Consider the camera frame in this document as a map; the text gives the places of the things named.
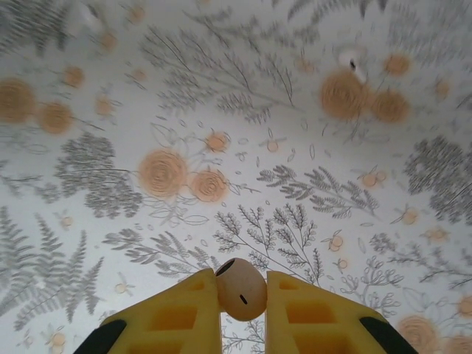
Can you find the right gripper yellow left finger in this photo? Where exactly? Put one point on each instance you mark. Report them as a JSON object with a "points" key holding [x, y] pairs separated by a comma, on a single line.
{"points": [[166, 317]]}

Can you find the closed white earbud case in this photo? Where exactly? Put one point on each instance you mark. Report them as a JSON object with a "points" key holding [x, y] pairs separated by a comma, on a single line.
{"points": [[86, 16]]}

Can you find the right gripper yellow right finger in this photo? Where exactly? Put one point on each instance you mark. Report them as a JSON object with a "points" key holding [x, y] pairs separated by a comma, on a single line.
{"points": [[321, 321]]}

